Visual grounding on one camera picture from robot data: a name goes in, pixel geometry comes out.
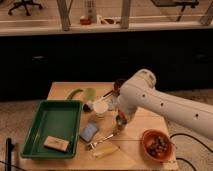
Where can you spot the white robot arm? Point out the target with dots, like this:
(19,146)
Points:
(139,91)

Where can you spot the light green cup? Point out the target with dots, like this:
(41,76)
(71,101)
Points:
(89,94)

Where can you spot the white paper cup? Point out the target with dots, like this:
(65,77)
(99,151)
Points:
(100,108)

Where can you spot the small dark metal cup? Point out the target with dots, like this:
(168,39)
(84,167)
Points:
(120,123)

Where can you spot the dark brown bowl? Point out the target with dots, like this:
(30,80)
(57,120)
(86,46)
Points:
(118,83)

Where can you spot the small dark round object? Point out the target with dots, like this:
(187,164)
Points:
(87,108)

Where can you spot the green banana-shaped vegetable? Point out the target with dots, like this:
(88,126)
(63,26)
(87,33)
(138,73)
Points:
(73,93)

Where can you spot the silver metal fork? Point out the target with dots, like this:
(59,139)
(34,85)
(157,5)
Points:
(93,145)

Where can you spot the yellow corn cob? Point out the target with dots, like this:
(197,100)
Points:
(105,150)

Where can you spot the red object on ledge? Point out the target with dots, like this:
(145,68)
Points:
(85,21)

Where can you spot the green plastic tray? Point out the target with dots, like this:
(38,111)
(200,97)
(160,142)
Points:
(57,118)

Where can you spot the tan sponge block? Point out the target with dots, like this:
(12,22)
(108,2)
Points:
(56,143)

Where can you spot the orange bowl of grapes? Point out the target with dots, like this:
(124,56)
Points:
(156,145)

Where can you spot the black office chair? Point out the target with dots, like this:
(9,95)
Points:
(25,4)

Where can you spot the black stand at left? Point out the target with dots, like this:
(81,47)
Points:
(8,155)

